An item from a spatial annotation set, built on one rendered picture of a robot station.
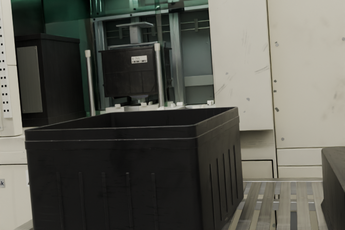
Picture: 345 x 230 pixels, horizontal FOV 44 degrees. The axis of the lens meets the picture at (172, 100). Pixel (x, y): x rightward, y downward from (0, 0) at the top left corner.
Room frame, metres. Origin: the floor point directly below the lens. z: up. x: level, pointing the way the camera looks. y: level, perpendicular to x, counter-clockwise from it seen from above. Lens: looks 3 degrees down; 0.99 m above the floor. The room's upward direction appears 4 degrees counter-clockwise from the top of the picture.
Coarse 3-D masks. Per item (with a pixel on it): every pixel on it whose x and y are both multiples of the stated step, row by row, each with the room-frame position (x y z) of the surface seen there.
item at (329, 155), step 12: (324, 156) 0.64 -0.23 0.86; (336, 156) 0.62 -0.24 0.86; (324, 168) 0.65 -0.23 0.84; (336, 168) 0.55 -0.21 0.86; (324, 180) 0.66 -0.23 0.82; (336, 180) 0.50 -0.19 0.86; (324, 192) 0.67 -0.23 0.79; (336, 192) 0.51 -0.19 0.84; (324, 204) 0.68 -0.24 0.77; (336, 204) 0.52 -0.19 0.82; (324, 216) 0.65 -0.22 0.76; (336, 216) 0.52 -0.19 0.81; (336, 228) 0.53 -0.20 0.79
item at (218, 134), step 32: (32, 128) 0.66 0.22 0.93; (64, 128) 0.73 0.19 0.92; (96, 128) 0.59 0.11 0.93; (128, 128) 0.57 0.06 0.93; (160, 128) 0.55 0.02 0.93; (192, 128) 0.54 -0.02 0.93; (224, 128) 0.68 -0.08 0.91; (32, 160) 0.63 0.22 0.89; (64, 160) 0.61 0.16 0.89; (96, 160) 0.59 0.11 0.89; (128, 160) 0.57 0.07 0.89; (160, 160) 0.55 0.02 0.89; (192, 160) 0.54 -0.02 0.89; (224, 160) 0.66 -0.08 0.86; (32, 192) 0.63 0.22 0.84; (64, 192) 0.61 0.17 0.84; (96, 192) 0.59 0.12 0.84; (128, 192) 0.57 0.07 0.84; (160, 192) 0.56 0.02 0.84; (192, 192) 0.54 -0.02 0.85; (224, 192) 0.66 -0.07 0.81; (64, 224) 0.61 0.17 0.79; (96, 224) 0.59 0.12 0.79; (128, 224) 0.57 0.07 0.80; (160, 224) 0.56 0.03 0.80; (192, 224) 0.54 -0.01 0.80; (224, 224) 0.64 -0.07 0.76
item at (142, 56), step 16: (128, 48) 1.58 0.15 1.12; (144, 48) 1.56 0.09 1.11; (112, 64) 1.60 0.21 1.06; (128, 64) 1.58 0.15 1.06; (144, 64) 1.56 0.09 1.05; (112, 80) 1.60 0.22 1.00; (128, 80) 1.58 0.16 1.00; (144, 80) 1.57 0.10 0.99; (112, 96) 1.60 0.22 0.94; (128, 96) 1.74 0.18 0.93
